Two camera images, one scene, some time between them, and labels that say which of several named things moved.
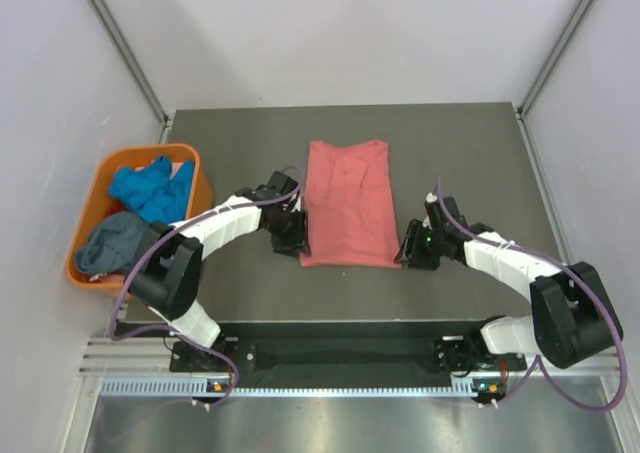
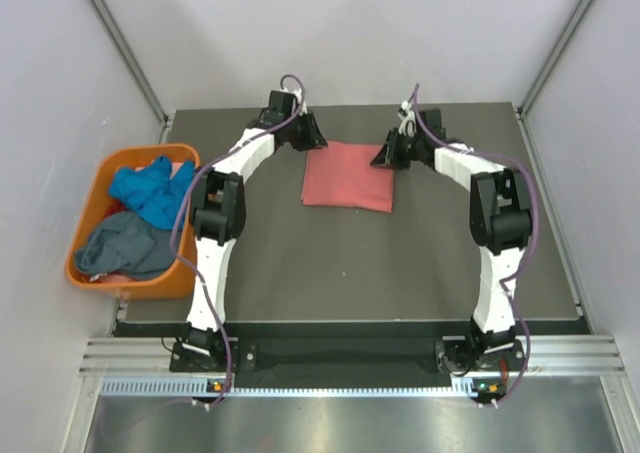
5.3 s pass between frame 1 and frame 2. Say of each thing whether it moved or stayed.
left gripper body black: moved
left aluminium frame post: stayed
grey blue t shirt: stayed
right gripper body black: moved
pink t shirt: moved
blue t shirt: stayed
